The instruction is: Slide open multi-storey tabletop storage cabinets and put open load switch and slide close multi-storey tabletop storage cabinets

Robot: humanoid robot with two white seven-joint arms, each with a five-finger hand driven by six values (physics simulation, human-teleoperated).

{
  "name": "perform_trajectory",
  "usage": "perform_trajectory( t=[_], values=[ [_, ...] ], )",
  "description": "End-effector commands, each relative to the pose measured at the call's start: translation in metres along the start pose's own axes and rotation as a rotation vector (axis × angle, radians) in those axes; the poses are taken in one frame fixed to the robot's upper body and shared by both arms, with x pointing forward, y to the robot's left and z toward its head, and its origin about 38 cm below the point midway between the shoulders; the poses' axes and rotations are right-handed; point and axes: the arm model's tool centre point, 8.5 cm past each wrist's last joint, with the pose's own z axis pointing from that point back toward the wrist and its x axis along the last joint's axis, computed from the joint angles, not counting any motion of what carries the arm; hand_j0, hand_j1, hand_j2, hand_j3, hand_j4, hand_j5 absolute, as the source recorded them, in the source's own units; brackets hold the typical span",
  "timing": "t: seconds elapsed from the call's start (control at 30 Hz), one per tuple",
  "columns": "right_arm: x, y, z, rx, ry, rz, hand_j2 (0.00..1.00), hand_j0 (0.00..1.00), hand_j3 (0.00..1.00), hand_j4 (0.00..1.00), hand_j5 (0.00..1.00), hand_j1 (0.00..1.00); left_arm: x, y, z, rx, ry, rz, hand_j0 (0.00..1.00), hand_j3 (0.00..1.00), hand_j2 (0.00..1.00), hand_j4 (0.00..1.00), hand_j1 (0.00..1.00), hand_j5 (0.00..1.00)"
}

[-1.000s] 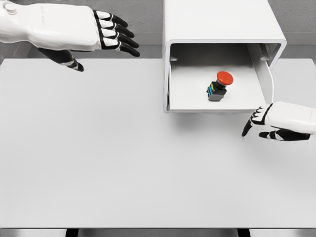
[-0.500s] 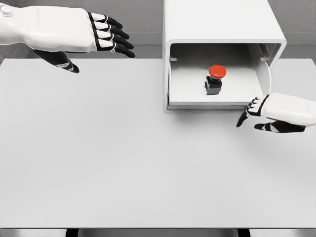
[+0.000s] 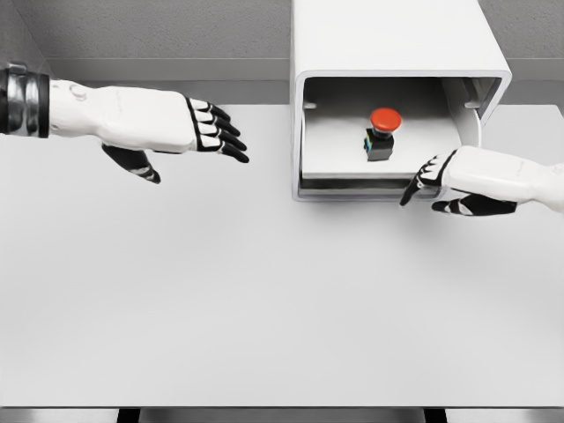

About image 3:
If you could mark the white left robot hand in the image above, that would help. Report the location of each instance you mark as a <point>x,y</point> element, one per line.
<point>145,120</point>

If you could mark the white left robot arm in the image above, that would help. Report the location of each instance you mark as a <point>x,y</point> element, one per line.
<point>53,108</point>

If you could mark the white tabletop storage cabinet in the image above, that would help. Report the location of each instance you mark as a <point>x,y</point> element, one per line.
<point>396,39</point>

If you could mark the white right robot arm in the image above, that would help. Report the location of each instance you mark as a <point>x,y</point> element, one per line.
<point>551,185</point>

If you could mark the white cabinet drawer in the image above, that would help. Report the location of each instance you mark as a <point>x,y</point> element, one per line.
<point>343,145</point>

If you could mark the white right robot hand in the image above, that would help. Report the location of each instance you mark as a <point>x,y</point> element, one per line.
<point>480,176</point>

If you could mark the red button load switch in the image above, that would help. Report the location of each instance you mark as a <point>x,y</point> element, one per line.
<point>382,134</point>

